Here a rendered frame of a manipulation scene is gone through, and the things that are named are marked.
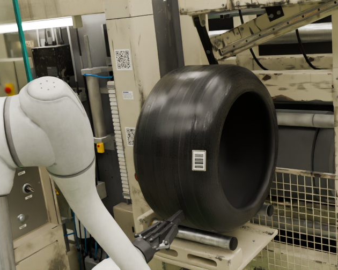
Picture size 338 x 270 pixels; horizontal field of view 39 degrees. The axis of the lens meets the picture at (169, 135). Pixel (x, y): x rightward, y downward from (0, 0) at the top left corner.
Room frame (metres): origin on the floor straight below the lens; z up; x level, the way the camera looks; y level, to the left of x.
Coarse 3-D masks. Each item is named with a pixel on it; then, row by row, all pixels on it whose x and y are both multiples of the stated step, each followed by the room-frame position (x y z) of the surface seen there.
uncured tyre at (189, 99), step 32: (224, 64) 1.61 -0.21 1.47; (160, 96) 1.52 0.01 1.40; (192, 96) 1.45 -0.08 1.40; (224, 96) 1.46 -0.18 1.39; (256, 96) 1.65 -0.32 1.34; (160, 128) 1.44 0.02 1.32; (192, 128) 1.38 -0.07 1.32; (224, 128) 1.90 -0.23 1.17; (256, 128) 1.82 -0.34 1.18; (160, 160) 1.41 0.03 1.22; (224, 160) 1.87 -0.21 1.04; (256, 160) 1.80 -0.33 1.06; (160, 192) 1.43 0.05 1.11; (192, 192) 1.36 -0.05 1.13; (224, 192) 1.77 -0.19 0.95; (256, 192) 1.62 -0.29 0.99; (192, 224) 1.45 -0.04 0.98; (224, 224) 1.43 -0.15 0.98
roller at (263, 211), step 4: (264, 204) 1.67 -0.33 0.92; (268, 204) 1.67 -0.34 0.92; (260, 208) 1.66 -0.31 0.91; (264, 208) 1.65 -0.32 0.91; (268, 208) 1.64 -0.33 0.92; (272, 208) 1.66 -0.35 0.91; (260, 212) 1.66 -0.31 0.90; (264, 212) 1.65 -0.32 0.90; (268, 212) 1.64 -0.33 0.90; (272, 212) 1.66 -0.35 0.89
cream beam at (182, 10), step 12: (180, 0) 1.89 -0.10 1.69; (192, 0) 1.86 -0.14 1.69; (204, 0) 1.83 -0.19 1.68; (216, 0) 1.80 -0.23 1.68; (228, 0) 1.77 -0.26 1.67; (240, 0) 1.74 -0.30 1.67; (252, 0) 1.71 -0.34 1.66; (264, 0) 1.68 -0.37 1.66; (276, 0) 1.65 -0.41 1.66; (288, 0) 1.63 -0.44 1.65; (300, 0) 1.60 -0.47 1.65; (312, 0) 1.58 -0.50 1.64; (324, 0) 1.56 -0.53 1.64; (180, 12) 1.90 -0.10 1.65; (192, 12) 1.87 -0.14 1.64; (204, 12) 1.83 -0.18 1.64
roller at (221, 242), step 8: (184, 232) 1.54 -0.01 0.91; (192, 232) 1.52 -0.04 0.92; (200, 232) 1.51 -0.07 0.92; (208, 232) 1.49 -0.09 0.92; (192, 240) 1.52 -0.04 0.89; (200, 240) 1.49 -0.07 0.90; (208, 240) 1.47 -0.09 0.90; (216, 240) 1.46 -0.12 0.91; (224, 240) 1.44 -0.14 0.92; (232, 240) 1.43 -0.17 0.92; (224, 248) 1.44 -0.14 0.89; (232, 248) 1.42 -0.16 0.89
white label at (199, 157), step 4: (196, 152) 1.35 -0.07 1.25; (200, 152) 1.35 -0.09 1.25; (204, 152) 1.35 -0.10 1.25; (196, 156) 1.35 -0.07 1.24; (200, 156) 1.35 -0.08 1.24; (204, 156) 1.34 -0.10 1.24; (192, 160) 1.35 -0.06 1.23; (196, 160) 1.35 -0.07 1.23; (200, 160) 1.35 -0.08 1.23; (204, 160) 1.34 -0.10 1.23; (192, 164) 1.35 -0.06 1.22; (196, 164) 1.35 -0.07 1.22; (200, 164) 1.34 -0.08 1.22; (204, 164) 1.34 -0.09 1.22; (192, 168) 1.35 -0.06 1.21; (196, 168) 1.34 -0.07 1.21; (200, 168) 1.34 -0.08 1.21; (204, 168) 1.34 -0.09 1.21
